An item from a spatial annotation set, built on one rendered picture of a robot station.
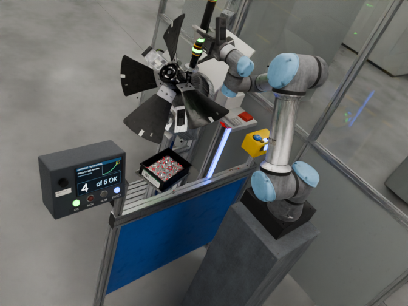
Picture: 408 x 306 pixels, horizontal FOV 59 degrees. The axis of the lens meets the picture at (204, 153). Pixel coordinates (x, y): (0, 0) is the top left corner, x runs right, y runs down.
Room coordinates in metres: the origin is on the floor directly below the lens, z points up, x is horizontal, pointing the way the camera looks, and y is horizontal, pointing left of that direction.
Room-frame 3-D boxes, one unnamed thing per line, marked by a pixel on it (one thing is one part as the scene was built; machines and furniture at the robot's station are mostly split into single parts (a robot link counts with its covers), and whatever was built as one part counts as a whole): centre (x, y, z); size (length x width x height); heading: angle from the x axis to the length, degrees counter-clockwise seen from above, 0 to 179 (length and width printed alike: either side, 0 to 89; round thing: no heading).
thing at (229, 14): (2.24, 0.17, 1.38); 0.10 x 0.07 x 0.08; 176
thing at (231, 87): (1.46, -0.02, 1.38); 0.11 x 0.08 x 0.11; 126
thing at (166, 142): (1.78, 0.24, 0.46); 0.09 x 0.04 x 0.91; 51
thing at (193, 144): (1.96, 0.10, 0.58); 0.09 x 0.04 x 1.15; 51
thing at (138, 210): (1.31, -0.01, 0.82); 0.90 x 0.04 x 0.08; 141
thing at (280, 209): (1.14, -0.40, 1.13); 0.15 x 0.15 x 0.10
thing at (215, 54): (1.55, 0.12, 1.47); 0.12 x 0.08 x 0.09; 52
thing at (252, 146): (1.62, -0.26, 1.02); 0.16 x 0.10 x 0.11; 141
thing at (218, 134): (2.12, -0.05, 0.42); 0.04 x 0.04 x 0.83; 51
